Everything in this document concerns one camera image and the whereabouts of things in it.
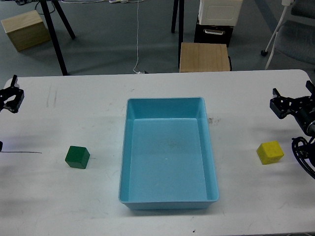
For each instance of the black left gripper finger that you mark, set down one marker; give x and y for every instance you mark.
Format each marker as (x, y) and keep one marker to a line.
(11, 97)

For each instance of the grey office chair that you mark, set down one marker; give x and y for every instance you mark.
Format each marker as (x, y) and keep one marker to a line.
(294, 39)

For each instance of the blue plastic tray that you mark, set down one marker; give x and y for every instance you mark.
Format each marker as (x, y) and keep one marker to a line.
(167, 160)

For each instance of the black stand legs centre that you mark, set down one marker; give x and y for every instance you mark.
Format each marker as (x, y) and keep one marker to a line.
(178, 18)

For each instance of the green cube block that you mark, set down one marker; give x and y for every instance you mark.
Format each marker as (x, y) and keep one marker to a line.
(77, 157)

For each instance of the black storage crate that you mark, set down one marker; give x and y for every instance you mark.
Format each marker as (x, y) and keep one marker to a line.
(213, 34)

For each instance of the black tripod stand left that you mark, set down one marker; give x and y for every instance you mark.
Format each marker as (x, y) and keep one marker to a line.
(52, 32)

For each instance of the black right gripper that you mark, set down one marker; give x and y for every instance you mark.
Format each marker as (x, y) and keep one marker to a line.
(303, 108)

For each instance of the light wooden box left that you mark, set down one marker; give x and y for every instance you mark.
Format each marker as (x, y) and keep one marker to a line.
(26, 30)

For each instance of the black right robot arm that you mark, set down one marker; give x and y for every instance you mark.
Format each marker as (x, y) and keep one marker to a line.
(304, 151)

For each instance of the yellow cube block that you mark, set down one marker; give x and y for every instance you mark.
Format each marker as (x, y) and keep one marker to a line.
(269, 152)

